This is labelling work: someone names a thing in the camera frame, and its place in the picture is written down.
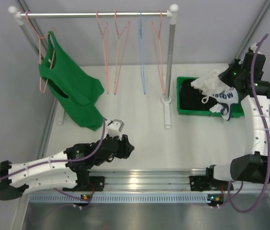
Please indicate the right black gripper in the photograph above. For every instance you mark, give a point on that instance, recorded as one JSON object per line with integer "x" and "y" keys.
{"x": 224, "y": 76}

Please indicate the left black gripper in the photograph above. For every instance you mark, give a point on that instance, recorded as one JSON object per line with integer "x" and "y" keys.
{"x": 122, "y": 147}

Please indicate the white tank top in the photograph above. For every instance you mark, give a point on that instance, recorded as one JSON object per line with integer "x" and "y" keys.
{"x": 210, "y": 83}

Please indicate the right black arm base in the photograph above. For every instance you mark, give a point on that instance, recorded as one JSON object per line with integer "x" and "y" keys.
{"x": 203, "y": 183}

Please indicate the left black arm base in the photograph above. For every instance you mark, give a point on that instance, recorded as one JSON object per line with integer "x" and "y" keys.
{"x": 92, "y": 183}

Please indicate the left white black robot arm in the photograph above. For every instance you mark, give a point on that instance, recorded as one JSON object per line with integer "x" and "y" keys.
{"x": 68, "y": 169}

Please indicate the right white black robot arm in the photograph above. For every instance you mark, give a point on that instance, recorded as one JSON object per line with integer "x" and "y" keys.
{"x": 246, "y": 77}

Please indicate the green tank top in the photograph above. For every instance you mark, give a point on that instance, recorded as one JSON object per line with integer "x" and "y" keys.
{"x": 76, "y": 91}

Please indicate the blue hanger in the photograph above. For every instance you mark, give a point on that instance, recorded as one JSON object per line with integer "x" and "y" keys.
{"x": 141, "y": 53}

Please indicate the pink hanger with green top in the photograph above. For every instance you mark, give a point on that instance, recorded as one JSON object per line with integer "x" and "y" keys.
{"x": 40, "y": 38}

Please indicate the white blue printed jersey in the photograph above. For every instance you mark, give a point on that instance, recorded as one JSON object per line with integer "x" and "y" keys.
{"x": 224, "y": 102}

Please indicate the green plastic bin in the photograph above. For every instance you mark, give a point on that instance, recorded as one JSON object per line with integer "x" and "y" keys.
{"x": 190, "y": 112}

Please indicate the black garment in bin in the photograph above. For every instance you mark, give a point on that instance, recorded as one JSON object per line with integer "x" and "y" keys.
{"x": 191, "y": 98}

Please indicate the silver clothes rack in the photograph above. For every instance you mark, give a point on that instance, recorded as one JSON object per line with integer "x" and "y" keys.
{"x": 171, "y": 14}

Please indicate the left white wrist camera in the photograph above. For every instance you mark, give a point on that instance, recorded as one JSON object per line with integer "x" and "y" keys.
{"x": 114, "y": 128}

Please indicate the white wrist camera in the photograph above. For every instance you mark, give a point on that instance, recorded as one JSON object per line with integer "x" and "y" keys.
{"x": 114, "y": 128}
{"x": 253, "y": 49}

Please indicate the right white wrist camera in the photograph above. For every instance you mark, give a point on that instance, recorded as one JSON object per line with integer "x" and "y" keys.
{"x": 253, "y": 49}

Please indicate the aluminium mounting rail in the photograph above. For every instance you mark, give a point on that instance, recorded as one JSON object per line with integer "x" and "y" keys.
{"x": 141, "y": 181}

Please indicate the grey slotted cable duct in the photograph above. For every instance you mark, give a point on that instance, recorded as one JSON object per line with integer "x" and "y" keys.
{"x": 128, "y": 198}

